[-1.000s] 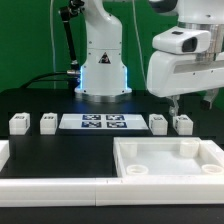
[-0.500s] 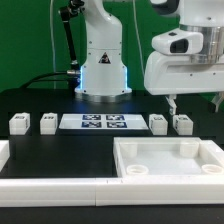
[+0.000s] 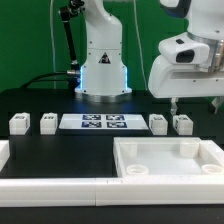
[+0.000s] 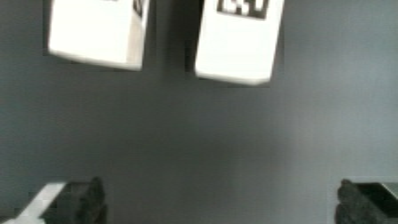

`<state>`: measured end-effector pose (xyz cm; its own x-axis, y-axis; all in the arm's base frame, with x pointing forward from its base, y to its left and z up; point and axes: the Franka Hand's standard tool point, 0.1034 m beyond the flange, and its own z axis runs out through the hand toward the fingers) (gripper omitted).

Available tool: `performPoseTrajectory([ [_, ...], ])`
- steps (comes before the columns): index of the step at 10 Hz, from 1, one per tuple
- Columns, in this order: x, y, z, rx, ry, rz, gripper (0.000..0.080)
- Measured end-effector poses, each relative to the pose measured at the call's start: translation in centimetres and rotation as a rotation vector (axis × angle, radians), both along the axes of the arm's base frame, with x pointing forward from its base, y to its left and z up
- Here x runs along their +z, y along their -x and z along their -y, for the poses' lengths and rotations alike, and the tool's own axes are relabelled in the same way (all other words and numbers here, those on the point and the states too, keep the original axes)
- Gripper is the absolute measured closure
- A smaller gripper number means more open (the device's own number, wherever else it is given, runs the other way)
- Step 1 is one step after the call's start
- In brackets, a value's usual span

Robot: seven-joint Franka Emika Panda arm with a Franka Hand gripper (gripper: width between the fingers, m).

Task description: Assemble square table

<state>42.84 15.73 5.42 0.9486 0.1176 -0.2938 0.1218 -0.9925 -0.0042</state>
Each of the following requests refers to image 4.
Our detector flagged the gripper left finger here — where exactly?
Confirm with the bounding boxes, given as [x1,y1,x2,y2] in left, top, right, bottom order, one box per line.
[8,177,108,224]

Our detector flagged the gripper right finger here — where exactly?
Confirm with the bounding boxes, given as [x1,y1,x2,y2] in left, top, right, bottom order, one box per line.
[333,179,398,224]

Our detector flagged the white table leg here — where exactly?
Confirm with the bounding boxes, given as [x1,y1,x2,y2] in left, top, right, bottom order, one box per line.
[47,0,150,70]
[193,0,283,85]

